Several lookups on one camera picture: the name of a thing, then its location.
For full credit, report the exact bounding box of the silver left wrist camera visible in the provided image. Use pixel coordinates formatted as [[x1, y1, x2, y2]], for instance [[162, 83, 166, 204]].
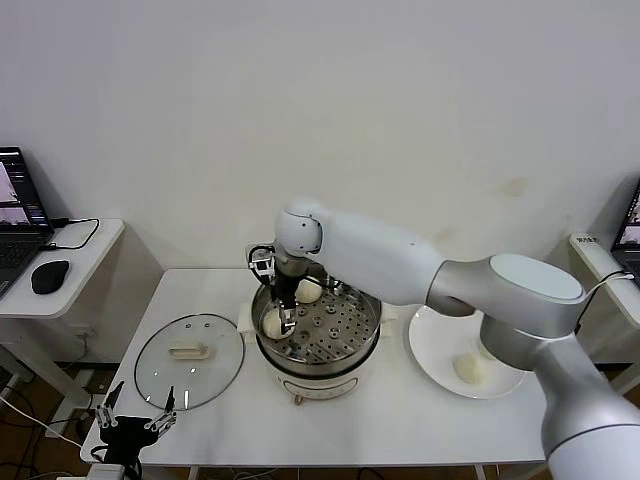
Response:
[[89, 463, 126, 480]]

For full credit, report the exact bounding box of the black laptop with mouse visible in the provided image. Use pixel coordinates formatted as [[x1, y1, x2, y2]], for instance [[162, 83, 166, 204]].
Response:
[[0, 146, 55, 300]]

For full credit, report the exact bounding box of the white floor cable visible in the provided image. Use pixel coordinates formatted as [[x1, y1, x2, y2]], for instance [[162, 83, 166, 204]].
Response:
[[0, 397, 84, 449]]

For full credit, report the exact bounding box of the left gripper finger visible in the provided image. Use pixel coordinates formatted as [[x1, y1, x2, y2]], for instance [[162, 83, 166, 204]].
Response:
[[96, 381, 124, 429], [145, 385, 177, 430]]

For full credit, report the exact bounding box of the black computer mouse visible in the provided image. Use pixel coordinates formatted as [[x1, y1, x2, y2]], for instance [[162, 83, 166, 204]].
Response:
[[30, 259, 70, 295]]

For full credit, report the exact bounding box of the white round plate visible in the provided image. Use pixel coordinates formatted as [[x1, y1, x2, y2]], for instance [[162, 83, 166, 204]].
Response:
[[408, 303, 529, 400]]

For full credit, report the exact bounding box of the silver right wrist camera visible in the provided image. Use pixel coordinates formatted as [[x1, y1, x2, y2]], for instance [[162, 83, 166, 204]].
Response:
[[248, 244, 277, 281]]

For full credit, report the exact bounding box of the cream electric cooking pot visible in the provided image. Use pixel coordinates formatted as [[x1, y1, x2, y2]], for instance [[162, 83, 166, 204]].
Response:
[[237, 294, 400, 407]]

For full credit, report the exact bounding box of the black laptop with white cable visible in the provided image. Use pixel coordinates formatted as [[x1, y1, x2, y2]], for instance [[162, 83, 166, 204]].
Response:
[[612, 177, 640, 289]]

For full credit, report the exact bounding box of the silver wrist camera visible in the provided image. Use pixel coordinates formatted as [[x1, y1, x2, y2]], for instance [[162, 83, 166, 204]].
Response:
[[89, 463, 126, 480], [248, 244, 277, 281]]

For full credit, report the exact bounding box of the white usb cable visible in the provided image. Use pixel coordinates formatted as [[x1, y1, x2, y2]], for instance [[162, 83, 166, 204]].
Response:
[[592, 271, 632, 294]]

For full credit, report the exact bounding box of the stainless steel steamer basket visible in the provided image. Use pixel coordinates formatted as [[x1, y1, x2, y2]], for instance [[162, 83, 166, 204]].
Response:
[[250, 259, 384, 365]]

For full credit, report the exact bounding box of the black laptop charger cable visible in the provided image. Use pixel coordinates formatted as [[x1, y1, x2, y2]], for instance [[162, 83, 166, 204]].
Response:
[[39, 217, 101, 251]]

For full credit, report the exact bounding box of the white side table with mouse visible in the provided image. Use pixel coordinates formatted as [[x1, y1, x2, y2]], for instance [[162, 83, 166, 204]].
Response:
[[0, 218, 166, 439]]

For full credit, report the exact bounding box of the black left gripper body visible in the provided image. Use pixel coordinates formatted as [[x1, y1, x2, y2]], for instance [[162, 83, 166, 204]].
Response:
[[99, 415, 154, 464]]

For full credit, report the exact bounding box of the black cable with adapter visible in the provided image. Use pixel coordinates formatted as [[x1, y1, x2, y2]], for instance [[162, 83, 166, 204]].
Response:
[[574, 269, 626, 334]]

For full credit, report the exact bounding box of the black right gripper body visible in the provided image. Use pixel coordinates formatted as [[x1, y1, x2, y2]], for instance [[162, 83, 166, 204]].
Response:
[[274, 272, 301, 309]]

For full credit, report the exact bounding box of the round glass pot lid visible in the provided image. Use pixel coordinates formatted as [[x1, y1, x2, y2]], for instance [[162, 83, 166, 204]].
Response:
[[133, 313, 246, 412]]

